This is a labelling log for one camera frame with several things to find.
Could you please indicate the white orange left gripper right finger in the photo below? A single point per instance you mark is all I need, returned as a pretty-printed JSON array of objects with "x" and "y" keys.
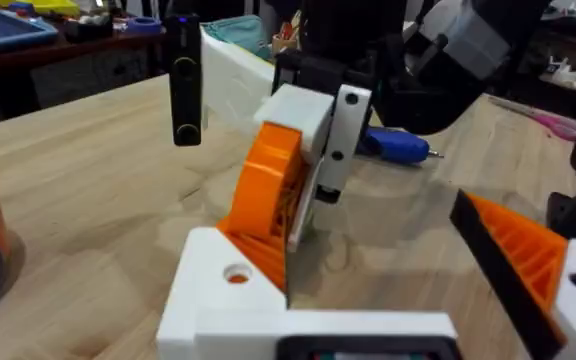
[{"x": 528, "y": 260}]

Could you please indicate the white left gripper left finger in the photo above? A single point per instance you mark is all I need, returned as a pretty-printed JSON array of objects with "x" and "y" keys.
[{"x": 203, "y": 295}]

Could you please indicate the blue tray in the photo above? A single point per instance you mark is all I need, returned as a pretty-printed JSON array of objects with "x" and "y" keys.
[{"x": 3, "y": 29}]

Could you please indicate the finger of the white orange right gripper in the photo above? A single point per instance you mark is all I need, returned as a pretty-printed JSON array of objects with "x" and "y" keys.
[
  {"x": 345, "y": 135},
  {"x": 268, "y": 180}
]

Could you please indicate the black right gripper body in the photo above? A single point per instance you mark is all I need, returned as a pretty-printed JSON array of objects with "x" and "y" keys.
[{"x": 418, "y": 105}]

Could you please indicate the dark wooden side table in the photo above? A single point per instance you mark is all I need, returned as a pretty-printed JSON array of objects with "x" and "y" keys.
[{"x": 13, "y": 65}]

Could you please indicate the pink scissors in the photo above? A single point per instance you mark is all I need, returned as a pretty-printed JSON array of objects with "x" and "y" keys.
[{"x": 553, "y": 122}]

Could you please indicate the heap of white parts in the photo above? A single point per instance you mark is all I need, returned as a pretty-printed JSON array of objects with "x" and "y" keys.
[{"x": 575, "y": 74}]

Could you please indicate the blue electric screwdriver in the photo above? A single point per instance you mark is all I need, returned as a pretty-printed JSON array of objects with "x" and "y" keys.
[{"x": 398, "y": 145}]

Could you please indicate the white box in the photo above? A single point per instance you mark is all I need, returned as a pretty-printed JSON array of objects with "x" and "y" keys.
[{"x": 233, "y": 80}]

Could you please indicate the purple tape roll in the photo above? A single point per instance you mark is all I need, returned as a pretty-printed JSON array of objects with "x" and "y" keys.
[{"x": 144, "y": 25}]

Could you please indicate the black upright stick device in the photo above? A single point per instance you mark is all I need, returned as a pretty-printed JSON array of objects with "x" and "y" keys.
[{"x": 185, "y": 85}]

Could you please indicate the teal cloth bag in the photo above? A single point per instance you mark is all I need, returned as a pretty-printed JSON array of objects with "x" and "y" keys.
[{"x": 243, "y": 32}]

